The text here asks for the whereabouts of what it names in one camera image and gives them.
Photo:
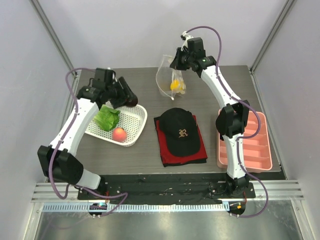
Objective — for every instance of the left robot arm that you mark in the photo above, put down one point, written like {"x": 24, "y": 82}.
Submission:
{"x": 58, "y": 159}

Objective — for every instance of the fake red peach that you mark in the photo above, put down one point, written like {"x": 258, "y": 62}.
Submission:
{"x": 119, "y": 135}

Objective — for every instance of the clear zip top bag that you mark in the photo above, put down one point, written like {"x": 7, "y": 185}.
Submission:
{"x": 164, "y": 77}

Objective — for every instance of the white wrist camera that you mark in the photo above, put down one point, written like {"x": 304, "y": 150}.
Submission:
{"x": 185, "y": 36}
{"x": 110, "y": 76}

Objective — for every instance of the pink divided organizer tray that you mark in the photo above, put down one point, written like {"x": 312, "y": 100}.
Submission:
{"x": 256, "y": 150}

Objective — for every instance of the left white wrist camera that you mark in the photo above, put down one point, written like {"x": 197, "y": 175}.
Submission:
{"x": 110, "y": 76}

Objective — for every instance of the right aluminium frame post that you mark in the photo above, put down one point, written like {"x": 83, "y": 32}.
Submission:
{"x": 285, "y": 11}

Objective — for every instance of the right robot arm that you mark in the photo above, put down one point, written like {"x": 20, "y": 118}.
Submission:
{"x": 233, "y": 115}

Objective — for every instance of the white slotted cable duct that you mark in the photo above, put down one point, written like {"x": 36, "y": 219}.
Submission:
{"x": 65, "y": 207}

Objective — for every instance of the aluminium frame post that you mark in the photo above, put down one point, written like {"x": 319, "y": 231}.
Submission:
{"x": 51, "y": 32}
{"x": 285, "y": 11}

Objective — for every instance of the left aluminium frame post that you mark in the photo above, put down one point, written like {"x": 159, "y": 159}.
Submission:
{"x": 51, "y": 32}

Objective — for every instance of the fake dark plum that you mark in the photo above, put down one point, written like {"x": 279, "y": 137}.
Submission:
{"x": 132, "y": 101}

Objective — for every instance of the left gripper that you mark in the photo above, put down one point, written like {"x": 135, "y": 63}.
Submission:
{"x": 125, "y": 93}

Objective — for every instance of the red folded cloth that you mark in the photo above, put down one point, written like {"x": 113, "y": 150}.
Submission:
{"x": 170, "y": 160}

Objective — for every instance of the aluminium front rail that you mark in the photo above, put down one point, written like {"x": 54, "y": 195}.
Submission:
{"x": 275, "y": 191}

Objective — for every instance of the white perforated plastic basket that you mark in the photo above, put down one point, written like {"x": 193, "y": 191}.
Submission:
{"x": 131, "y": 119}

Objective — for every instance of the fake orange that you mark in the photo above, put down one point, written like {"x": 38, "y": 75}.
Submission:
{"x": 176, "y": 85}

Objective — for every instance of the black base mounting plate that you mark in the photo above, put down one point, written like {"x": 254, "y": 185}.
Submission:
{"x": 176, "y": 177}

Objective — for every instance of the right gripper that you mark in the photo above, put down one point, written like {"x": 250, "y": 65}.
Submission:
{"x": 178, "y": 61}

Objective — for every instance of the fake green cabbage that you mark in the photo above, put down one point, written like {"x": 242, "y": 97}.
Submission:
{"x": 107, "y": 118}

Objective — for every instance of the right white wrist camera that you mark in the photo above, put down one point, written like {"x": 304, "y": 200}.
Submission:
{"x": 185, "y": 36}

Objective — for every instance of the black baseball cap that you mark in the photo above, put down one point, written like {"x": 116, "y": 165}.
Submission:
{"x": 181, "y": 132}

